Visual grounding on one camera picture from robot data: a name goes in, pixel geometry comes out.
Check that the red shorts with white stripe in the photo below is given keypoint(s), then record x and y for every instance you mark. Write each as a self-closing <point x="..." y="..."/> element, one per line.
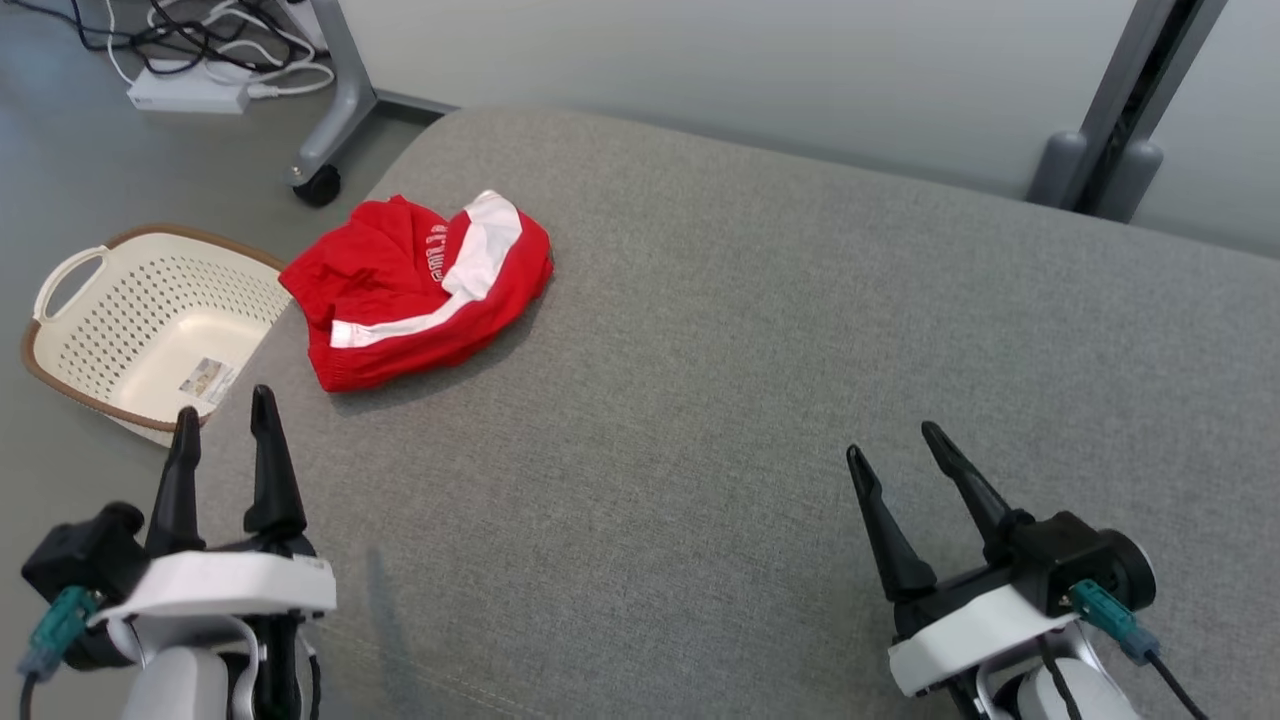
<point x="400" y="300"/>

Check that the cream plastic laundry basket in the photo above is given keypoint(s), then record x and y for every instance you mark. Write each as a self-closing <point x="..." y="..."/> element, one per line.
<point x="150" y="320"/>

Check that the black caster wheel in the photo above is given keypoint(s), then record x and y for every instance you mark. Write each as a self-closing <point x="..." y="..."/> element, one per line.
<point x="317" y="187"/>

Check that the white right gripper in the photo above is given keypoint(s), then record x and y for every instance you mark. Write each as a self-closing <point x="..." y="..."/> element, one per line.
<point x="970" y="635"/>

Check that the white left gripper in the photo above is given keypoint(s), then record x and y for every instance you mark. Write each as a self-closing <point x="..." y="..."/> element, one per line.
<point x="220" y="585"/>

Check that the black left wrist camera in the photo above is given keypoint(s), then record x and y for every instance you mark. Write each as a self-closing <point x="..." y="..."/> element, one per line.
<point x="80" y="550"/>

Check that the white power strip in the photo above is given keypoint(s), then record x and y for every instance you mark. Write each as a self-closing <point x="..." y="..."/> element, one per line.
<point x="190" y="92"/>

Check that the grey stand leg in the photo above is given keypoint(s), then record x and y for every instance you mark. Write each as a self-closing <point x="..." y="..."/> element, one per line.
<point x="345" y="110"/>

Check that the grey partition post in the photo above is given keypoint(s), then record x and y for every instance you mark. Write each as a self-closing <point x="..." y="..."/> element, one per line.
<point x="1055" y="170"/>

